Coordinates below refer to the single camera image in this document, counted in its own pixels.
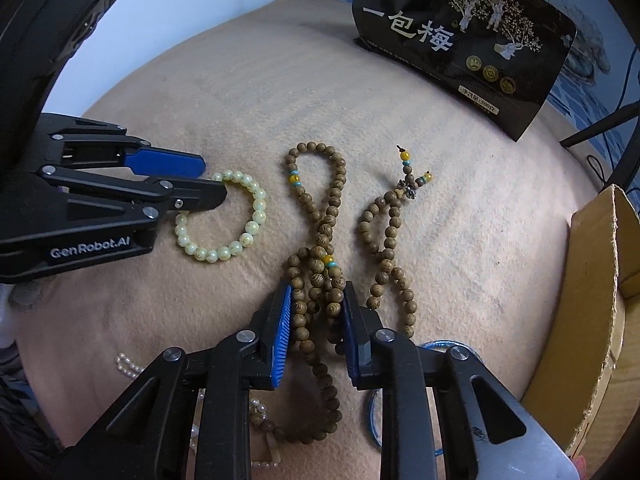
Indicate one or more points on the black snack bag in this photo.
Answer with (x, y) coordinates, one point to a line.
(450, 40)

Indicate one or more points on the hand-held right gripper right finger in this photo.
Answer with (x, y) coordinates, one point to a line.
(350, 347)

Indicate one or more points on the dark cloth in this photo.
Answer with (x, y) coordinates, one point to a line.
(25, 410)

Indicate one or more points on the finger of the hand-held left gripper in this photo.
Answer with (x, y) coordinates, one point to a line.
(200, 194)
(165, 160)

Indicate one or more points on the blue patterned cloth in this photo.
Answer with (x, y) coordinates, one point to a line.
(589, 47)

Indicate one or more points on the blue bangle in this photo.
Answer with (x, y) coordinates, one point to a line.
(441, 343)

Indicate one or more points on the cardboard box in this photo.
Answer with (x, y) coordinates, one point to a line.
(595, 260)

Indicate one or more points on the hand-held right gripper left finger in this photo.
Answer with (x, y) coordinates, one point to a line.
(281, 340)

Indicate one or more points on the tan blanket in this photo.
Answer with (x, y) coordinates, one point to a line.
(300, 85)

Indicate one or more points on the white pearl strand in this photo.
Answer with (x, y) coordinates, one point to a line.
(125, 369)

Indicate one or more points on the black tripod stand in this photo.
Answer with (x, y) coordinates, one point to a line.
(600, 126)

